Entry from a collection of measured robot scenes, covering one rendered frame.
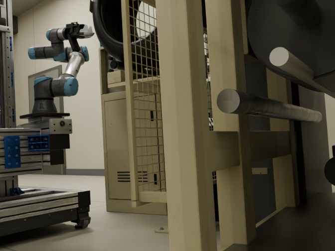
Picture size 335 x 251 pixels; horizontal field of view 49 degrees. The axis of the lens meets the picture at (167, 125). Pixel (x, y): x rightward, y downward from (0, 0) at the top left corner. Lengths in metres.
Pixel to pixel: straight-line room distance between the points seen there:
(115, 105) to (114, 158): 0.39
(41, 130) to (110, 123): 0.66
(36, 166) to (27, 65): 6.63
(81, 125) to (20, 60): 2.84
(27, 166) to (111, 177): 0.77
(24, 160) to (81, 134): 4.73
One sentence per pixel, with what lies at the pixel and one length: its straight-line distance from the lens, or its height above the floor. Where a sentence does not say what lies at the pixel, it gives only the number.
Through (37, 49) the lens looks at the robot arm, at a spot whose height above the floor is 1.11.
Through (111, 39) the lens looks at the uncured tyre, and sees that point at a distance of 1.88.
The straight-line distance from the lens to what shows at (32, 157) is 2.28.
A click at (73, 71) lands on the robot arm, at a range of 2.47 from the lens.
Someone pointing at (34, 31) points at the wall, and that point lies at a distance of 8.70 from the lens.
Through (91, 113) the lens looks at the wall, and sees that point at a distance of 6.68.
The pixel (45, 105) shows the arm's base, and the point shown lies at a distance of 2.35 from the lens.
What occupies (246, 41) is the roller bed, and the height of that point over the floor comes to 0.96.
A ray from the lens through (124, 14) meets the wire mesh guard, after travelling 1.20.
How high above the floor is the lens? 0.49
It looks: 3 degrees up
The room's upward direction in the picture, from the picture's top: 3 degrees counter-clockwise
